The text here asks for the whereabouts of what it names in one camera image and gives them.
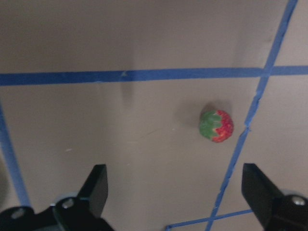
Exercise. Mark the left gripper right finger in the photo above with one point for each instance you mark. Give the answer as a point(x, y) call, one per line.
point(261, 194)

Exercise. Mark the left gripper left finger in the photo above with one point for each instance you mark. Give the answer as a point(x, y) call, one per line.
point(94, 191)

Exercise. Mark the strawberry with green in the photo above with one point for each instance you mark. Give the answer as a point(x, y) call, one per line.
point(216, 125)

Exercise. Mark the light green plate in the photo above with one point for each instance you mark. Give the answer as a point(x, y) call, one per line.
point(3, 184)

